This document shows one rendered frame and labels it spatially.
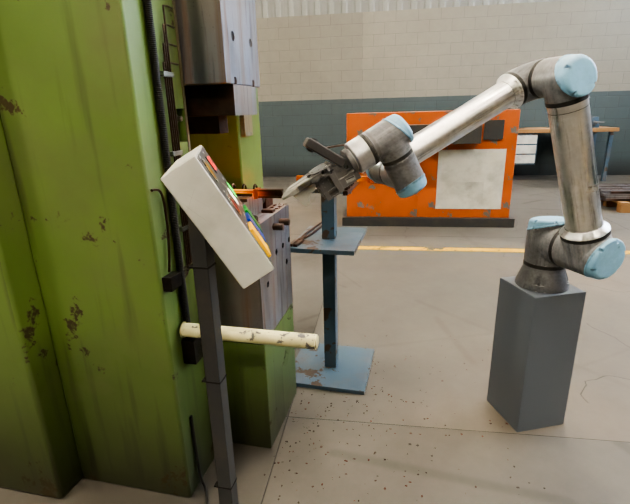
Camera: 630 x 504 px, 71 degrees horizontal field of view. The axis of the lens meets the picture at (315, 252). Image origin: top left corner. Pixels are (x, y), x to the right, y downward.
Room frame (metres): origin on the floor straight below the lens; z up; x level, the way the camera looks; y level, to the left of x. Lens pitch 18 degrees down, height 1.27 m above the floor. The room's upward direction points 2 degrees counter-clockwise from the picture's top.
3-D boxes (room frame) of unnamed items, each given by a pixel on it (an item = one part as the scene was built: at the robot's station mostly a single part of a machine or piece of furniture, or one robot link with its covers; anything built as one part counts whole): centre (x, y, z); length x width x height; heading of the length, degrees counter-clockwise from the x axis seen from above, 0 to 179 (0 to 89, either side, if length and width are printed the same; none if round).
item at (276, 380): (1.69, 0.42, 0.23); 0.56 x 0.38 x 0.47; 76
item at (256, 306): (1.69, 0.42, 0.69); 0.56 x 0.38 x 0.45; 76
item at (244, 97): (1.63, 0.42, 1.32); 0.42 x 0.20 x 0.10; 76
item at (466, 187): (5.30, -1.23, 0.63); 2.10 x 1.12 x 1.25; 81
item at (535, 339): (1.62, -0.89, 0.30); 0.22 x 0.22 x 0.60; 11
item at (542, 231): (1.61, -0.90, 0.79); 0.17 x 0.15 x 0.18; 18
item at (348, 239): (2.01, -0.07, 0.70); 0.40 x 0.30 x 0.02; 166
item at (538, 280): (1.62, -0.89, 0.65); 0.19 x 0.19 x 0.10
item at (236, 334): (1.23, 0.21, 0.62); 0.44 x 0.05 x 0.05; 76
